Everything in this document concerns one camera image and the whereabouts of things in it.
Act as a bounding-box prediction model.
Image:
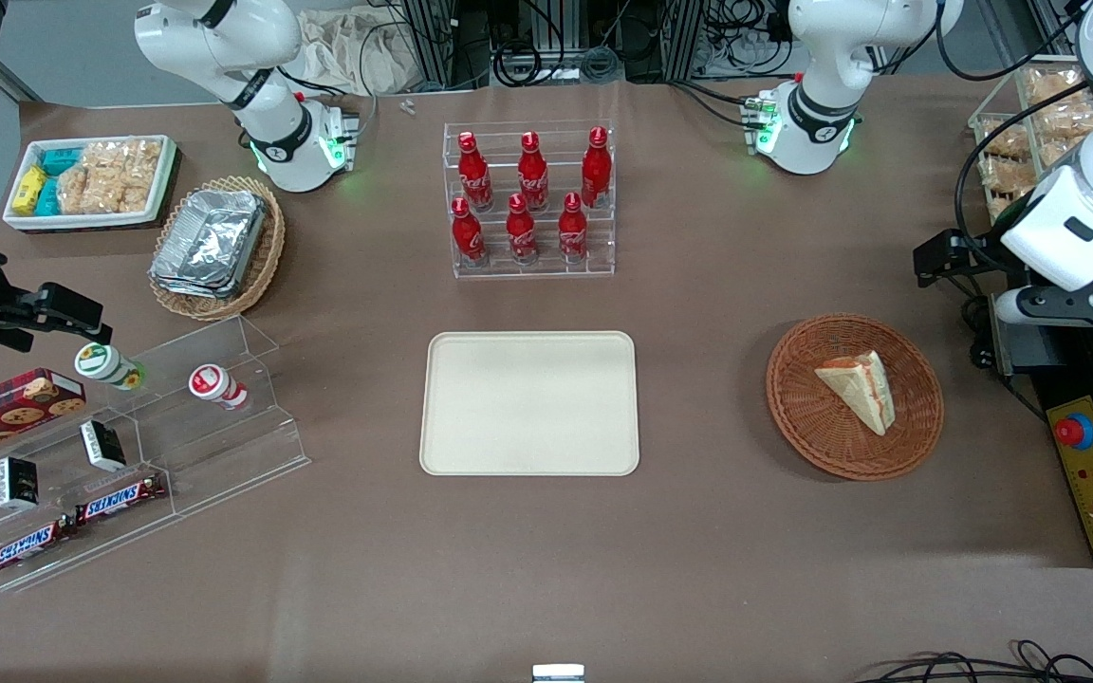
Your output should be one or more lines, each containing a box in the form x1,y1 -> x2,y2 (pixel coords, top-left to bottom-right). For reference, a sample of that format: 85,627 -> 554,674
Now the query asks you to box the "white wire rack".
968,54 -> 1093,231

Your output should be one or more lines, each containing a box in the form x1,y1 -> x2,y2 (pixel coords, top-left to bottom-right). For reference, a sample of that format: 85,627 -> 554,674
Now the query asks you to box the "black cable bundle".
853,639 -> 1093,683

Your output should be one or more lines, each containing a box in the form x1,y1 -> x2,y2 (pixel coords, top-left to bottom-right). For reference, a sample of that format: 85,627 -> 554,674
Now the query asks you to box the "beige rectangular tray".
418,330 -> 641,477

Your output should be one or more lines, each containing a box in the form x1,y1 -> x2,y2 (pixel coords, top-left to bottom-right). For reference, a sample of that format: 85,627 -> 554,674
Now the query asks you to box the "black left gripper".
913,231 -> 1024,288

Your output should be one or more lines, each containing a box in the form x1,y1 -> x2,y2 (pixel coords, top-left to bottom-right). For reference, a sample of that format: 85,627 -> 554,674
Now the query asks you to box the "small black white box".
0,455 -> 41,511
79,419 -> 128,473

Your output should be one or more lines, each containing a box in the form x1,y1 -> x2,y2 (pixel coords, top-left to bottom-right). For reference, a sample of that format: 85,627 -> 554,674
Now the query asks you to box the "bag of rice crackers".
57,138 -> 163,215

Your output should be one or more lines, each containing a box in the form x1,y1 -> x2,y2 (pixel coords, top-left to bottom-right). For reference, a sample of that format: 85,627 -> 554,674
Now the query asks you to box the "white rectangular snack bin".
2,134 -> 179,234

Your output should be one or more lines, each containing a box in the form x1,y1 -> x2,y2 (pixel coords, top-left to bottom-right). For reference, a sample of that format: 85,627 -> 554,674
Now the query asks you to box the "red capped yogurt bottle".
188,363 -> 250,412

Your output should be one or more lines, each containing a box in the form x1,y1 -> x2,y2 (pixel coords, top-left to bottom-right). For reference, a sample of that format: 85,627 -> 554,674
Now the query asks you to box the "light oval wicker basket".
147,175 -> 287,323

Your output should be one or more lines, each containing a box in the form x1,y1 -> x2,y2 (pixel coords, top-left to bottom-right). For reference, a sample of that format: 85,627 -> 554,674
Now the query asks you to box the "brown round wicker basket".
765,313 -> 945,482

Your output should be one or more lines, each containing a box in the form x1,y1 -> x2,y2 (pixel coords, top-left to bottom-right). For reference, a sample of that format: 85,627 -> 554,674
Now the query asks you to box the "green capped yogurt bottle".
73,341 -> 145,392

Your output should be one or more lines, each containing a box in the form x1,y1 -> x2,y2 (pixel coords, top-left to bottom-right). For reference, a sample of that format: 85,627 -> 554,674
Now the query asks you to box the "stack of foil trays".
149,188 -> 269,301

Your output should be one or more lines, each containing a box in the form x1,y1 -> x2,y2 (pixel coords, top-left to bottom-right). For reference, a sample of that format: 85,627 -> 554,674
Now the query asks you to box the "triangular sandwich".
813,349 -> 892,437

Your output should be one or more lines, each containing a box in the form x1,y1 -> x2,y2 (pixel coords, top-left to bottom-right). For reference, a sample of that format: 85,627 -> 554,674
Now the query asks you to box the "snickers bar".
74,471 -> 169,527
0,516 -> 75,579

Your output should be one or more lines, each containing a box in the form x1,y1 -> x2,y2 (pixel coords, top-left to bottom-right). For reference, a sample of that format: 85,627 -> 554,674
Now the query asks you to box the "clear acrylic stepped shelf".
0,315 -> 312,595

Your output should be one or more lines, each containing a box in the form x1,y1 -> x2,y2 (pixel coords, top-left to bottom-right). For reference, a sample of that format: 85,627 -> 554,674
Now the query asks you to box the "yellow snack pack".
11,165 -> 48,215

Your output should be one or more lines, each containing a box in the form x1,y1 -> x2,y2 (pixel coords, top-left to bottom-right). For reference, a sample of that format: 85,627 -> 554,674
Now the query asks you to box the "black cable on table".
958,285 -> 995,369

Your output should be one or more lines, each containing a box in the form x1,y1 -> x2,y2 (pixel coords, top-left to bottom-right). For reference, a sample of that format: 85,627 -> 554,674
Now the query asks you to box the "red cookie box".
0,367 -> 88,468

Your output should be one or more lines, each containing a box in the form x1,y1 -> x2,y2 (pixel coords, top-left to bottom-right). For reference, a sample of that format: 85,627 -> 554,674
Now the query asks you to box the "black machine housing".
987,256 -> 1093,570

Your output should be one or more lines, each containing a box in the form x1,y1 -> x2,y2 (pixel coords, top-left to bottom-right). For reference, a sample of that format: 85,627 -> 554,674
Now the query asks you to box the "clear acrylic bottle rack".
441,120 -> 617,280

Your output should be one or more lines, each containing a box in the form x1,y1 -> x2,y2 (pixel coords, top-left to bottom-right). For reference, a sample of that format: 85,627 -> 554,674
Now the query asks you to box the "red cola bottle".
506,193 -> 539,266
457,131 -> 494,212
517,131 -> 550,212
451,196 -> 489,268
581,125 -> 613,210
558,192 -> 589,264

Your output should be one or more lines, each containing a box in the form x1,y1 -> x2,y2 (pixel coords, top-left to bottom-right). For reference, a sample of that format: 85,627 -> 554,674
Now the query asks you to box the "beige cloth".
298,8 -> 426,98

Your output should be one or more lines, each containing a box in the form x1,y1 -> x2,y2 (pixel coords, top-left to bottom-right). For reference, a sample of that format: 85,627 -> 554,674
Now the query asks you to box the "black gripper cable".
953,81 -> 1093,249

